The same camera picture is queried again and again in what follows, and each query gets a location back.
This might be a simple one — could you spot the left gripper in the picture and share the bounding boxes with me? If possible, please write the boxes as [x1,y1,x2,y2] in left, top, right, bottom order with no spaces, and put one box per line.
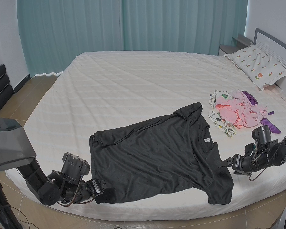
[70,178,112,203]

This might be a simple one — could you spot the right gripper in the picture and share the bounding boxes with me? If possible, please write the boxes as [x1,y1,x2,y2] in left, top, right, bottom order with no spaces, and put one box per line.
[218,154,254,175]

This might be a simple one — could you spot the black T-shirt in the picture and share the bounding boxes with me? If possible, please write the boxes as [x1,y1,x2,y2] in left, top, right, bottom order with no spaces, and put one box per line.
[89,102,234,205]

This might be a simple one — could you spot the bed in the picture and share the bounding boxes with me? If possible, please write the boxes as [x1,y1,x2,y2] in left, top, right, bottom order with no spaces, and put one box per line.
[5,28,286,222]

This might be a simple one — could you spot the white printed garment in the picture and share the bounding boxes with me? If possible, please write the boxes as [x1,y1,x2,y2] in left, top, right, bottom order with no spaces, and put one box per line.
[208,89,237,138]

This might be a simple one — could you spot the pink garment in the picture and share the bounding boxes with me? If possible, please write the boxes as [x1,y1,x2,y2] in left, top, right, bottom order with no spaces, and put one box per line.
[216,91,269,129]

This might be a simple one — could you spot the purple garment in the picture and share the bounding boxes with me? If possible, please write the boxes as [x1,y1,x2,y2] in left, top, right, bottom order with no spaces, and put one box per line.
[242,91,283,134]

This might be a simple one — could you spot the white printed pillow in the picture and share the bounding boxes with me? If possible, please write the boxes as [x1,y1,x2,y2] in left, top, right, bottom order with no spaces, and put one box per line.
[224,44,286,90]

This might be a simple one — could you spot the grey bedside table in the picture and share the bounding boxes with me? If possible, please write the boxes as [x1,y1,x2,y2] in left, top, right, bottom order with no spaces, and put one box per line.
[219,34,253,56]

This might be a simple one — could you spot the blue-green curtain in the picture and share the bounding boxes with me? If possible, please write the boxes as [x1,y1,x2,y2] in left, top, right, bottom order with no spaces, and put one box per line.
[122,0,250,56]
[16,0,123,78]

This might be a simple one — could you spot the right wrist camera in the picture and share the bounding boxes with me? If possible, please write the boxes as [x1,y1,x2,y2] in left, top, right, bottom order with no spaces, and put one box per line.
[244,143,256,155]

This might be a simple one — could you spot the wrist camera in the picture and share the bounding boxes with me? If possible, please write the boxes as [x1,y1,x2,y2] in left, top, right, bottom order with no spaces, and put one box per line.
[244,143,256,155]
[79,160,91,176]

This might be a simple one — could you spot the black cable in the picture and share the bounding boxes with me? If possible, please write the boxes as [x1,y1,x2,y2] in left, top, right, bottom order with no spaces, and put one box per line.
[57,194,97,203]
[11,206,32,226]
[249,170,265,182]

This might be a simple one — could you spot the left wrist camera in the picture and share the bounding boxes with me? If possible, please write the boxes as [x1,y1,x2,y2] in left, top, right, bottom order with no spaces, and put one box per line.
[79,160,91,176]

